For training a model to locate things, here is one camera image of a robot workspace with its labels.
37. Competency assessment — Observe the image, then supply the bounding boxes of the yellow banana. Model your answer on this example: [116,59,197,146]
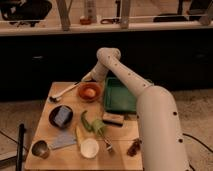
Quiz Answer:
[75,126,85,146]

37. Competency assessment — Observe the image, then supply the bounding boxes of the small metal cup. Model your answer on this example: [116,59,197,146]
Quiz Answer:
[32,140,50,159]

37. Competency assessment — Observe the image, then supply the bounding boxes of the black pole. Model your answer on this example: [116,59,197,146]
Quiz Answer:
[15,124,25,171]

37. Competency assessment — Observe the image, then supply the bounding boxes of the green handled brush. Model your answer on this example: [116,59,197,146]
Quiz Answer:
[92,119,114,153]

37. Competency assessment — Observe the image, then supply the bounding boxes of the black cable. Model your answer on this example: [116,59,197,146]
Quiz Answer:
[181,132,213,171]

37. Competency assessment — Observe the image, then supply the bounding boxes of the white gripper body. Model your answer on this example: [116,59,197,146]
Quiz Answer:
[82,69,103,82]

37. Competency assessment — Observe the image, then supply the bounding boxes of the brown small object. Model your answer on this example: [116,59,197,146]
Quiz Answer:
[127,139,142,157]

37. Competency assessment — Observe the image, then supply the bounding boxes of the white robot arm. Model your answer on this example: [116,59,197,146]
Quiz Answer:
[82,47,190,171]

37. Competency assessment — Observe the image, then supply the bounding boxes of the white cup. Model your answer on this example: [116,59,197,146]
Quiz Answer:
[80,138,99,159]

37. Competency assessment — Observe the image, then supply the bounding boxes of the red bowl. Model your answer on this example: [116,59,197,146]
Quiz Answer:
[78,82,102,102]

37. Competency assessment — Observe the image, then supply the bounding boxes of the grey cloth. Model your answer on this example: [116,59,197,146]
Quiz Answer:
[50,132,76,150]

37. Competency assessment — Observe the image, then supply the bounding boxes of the blue grey sponge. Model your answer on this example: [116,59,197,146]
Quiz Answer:
[54,106,70,127]

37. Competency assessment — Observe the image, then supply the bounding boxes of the wooden table board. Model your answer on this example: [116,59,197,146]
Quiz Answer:
[25,89,142,171]

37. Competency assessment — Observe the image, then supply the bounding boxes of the green plastic tray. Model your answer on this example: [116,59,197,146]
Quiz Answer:
[103,77,136,114]

